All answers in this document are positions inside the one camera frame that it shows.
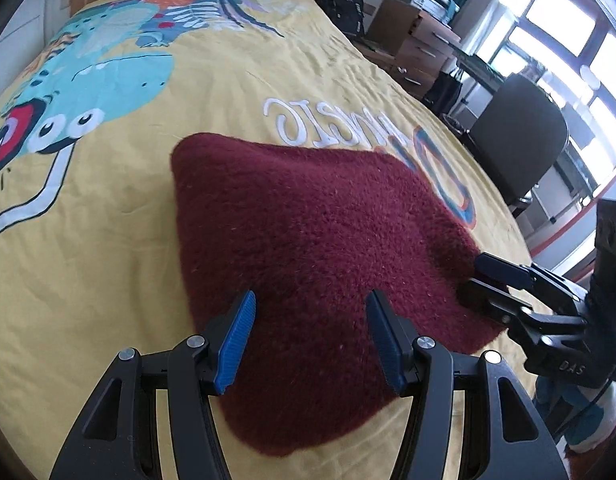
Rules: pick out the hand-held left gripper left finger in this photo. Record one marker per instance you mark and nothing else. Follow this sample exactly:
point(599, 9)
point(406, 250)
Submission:
point(235, 345)

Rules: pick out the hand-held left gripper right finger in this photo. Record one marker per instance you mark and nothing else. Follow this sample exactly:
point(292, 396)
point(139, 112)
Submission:
point(387, 345)

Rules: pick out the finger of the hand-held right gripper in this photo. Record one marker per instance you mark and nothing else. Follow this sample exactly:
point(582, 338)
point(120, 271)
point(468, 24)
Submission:
point(507, 307)
point(512, 272)

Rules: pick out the maroon knitted sweater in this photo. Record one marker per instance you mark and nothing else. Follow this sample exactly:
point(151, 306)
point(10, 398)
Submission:
point(313, 235)

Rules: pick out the blue and white shoe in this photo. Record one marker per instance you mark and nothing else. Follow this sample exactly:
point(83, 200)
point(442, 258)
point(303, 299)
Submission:
point(582, 415)

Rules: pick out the yellow printed blanket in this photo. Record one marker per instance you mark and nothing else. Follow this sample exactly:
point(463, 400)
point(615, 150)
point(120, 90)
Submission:
point(138, 260)

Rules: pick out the black office chair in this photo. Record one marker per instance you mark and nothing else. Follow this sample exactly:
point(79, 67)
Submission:
point(522, 125)

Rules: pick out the black bag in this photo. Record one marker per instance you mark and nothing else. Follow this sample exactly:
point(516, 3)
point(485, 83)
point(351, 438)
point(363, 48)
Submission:
point(443, 92)

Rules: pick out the glass desk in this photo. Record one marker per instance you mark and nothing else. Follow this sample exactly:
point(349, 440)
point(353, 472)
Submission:
point(480, 65)

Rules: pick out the wooden drawer cabinet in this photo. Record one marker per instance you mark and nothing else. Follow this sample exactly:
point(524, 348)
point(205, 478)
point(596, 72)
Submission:
point(427, 50)

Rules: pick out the black backpack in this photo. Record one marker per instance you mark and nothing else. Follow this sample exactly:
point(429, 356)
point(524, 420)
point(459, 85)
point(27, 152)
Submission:
point(343, 2)

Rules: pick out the white wardrobe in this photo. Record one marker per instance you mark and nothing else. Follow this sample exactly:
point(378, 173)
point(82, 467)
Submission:
point(28, 10)

